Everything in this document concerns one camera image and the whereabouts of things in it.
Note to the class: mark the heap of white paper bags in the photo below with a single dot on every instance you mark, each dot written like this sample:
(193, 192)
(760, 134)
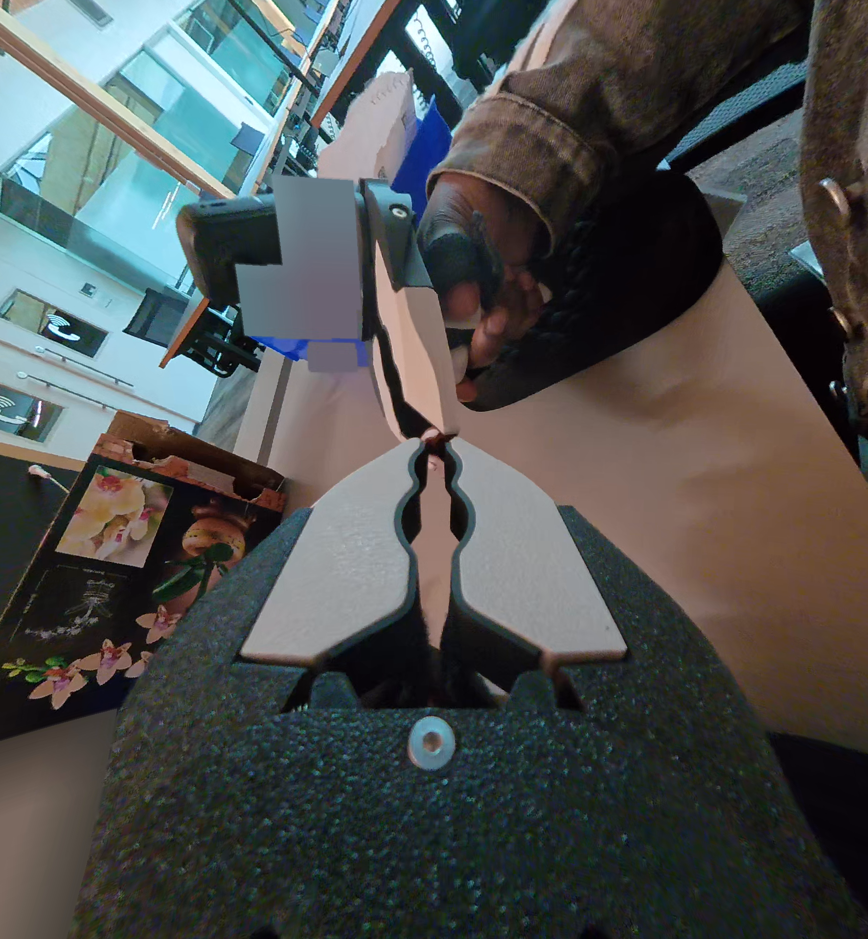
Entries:
(375, 132)

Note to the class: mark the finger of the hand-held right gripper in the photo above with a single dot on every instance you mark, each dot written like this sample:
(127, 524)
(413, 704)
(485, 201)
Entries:
(419, 337)

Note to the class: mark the wooden table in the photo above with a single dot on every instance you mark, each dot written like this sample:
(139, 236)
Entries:
(360, 59)
(214, 345)

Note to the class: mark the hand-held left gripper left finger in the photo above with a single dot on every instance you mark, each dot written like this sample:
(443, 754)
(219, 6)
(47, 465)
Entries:
(331, 572)

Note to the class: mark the person's right hand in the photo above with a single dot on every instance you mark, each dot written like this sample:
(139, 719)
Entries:
(522, 249)

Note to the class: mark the small brown lego piece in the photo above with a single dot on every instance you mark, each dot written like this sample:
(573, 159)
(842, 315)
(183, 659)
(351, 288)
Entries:
(434, 439)

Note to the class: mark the black orchid lego box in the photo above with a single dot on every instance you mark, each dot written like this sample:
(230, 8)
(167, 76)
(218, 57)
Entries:
(111, 587)

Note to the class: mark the black mesh cushion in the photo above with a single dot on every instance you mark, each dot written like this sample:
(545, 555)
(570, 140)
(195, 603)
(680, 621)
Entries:
(625, 293)

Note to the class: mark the black office chair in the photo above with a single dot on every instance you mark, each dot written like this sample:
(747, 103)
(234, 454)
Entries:
(155, 315)

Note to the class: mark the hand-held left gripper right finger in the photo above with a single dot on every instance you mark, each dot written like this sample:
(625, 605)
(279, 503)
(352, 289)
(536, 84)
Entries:
(537, 572)

